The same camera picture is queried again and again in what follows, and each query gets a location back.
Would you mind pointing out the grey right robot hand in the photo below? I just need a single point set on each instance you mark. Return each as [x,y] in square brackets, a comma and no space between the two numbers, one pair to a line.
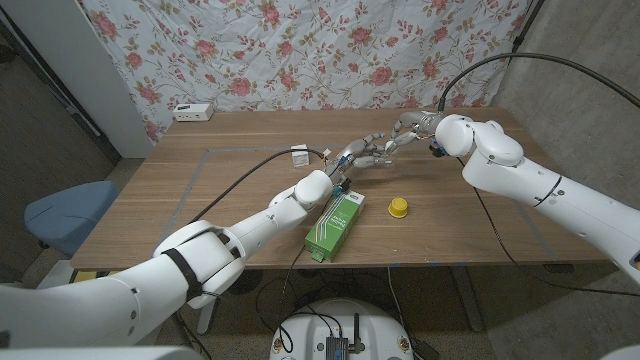
[422,122]

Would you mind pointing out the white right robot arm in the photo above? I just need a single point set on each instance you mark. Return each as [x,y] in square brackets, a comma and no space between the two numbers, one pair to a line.
[550,195]

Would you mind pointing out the blue padded chair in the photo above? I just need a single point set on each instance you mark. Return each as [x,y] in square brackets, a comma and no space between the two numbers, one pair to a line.
[70,215]

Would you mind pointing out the white cube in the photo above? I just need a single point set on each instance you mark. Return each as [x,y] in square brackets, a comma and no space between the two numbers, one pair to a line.
[299,159]

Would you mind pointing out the black backdrop stand pole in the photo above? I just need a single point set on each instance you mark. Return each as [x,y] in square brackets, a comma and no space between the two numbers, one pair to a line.
[525,22]

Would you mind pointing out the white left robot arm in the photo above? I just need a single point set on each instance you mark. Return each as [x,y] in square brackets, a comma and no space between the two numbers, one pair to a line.
[260,225]

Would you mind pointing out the green straw box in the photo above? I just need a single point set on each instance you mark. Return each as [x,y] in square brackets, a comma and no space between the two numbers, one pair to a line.
[332,230]

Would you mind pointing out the white power strip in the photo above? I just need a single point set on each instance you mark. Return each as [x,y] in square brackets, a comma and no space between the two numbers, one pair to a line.
[193,112]

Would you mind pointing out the white robot base with electronics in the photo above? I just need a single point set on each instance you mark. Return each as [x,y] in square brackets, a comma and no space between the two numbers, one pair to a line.
[310,330]

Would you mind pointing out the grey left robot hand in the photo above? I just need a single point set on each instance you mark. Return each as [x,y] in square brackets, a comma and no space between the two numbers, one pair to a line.
[352,151]

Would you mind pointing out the white wall panel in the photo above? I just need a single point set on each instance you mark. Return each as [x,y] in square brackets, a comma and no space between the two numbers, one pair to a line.
[75,60]

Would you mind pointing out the clear medicine bottle white cap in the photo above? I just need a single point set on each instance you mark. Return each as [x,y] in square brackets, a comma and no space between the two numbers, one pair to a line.
[389,161]

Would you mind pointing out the yellow cup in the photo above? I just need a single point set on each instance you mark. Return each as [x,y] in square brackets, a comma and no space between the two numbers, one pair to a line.
[398,208]

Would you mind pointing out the floral backdrop cloth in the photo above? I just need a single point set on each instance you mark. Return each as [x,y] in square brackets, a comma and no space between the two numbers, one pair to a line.
[310,60]

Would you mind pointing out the yellow and black floor mat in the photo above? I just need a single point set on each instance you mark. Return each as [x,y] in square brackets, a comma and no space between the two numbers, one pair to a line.
[87,276]

